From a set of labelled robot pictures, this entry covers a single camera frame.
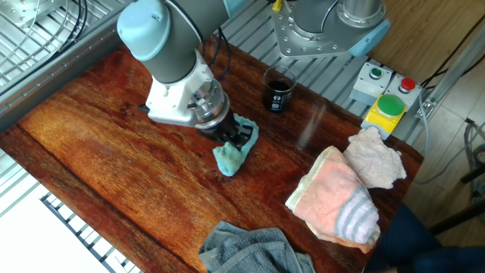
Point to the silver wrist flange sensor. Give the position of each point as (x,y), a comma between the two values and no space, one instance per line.
(210,104)

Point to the grey towel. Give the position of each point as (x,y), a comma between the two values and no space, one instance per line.
(250,250)

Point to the pink striped towel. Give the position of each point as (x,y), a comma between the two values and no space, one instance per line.
(329,197)

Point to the yellow clip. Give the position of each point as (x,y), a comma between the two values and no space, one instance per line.
(277,5)

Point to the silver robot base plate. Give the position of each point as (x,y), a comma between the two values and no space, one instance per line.
(303,38)

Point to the yellow box large green button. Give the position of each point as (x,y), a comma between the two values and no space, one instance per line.
(386,112)

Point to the black chair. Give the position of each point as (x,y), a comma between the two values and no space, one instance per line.
(460,217)

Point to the grey box red button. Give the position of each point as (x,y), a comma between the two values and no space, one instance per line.
(407,89)

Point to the pale pink fluffy cloth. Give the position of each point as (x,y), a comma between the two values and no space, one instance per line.
(375,159)

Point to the person's leg blue trousers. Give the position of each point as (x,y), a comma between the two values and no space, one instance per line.
(409,246)

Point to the white paper sheet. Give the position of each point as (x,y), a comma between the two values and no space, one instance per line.
(34,235)

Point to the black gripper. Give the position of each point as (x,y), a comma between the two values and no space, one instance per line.
(219,129)

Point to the silver metal plate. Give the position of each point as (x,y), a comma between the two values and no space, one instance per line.
(26,11)

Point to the light teal fluffy cloth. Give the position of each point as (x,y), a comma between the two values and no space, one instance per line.
(231,159)

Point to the aluminium profile beam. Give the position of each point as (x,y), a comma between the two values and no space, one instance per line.
(451,72)

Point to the glass beaker with dark liquid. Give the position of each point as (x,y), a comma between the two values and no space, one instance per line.
(278,95)

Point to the grey box small green button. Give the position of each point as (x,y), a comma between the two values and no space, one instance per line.
(369,85)

